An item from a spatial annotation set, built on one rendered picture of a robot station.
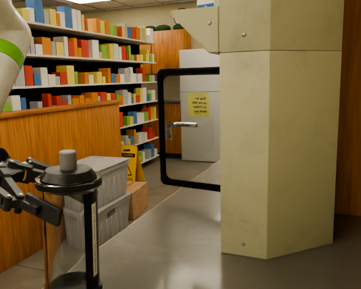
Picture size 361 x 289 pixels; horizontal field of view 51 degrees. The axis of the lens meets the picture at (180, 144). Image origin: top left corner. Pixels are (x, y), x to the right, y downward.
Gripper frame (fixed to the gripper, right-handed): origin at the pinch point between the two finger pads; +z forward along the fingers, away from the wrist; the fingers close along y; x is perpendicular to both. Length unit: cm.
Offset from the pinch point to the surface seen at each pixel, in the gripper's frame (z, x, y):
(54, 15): -239, -11, 281
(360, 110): 44, -25, 69
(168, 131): -9, 0, 66
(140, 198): -95, 136, 278
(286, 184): 32.3, -6.3, 36.0
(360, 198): 53, -1, 69
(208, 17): 4.1, -36.4, 32.8
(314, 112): 32, -23, 41
